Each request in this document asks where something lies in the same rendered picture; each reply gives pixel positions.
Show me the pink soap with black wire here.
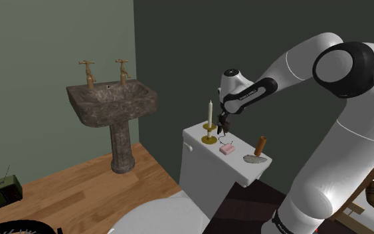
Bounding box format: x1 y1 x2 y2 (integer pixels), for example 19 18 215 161
218 136 236 156

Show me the white toilet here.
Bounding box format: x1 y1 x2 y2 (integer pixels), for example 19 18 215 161
108 120 273 234

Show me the brown stone pedestal sink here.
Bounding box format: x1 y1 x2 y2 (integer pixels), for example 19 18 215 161
65 59 159 175

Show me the dark robot stand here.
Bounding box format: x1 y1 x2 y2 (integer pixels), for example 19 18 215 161
202 179 288 234

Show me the black round object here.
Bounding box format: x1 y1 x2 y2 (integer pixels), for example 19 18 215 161
0 219 63 234

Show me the curved blade with orange handle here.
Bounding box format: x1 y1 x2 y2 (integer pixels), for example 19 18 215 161
242 136 269 165

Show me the white candle in gold holder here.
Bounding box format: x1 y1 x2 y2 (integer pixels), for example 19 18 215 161
201 100 219 146

